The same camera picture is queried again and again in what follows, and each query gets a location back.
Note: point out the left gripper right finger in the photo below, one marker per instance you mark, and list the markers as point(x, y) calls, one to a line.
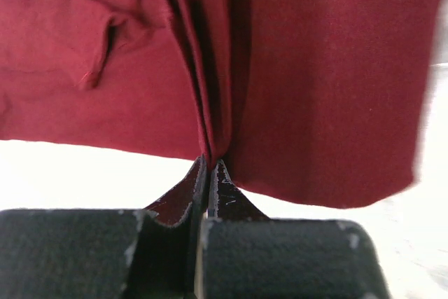
point(243, 253)

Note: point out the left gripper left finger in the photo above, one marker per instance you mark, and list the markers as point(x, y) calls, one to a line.
point(105, 253)

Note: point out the dark red t shirt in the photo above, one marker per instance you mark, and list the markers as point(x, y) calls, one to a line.
point(310, 101)

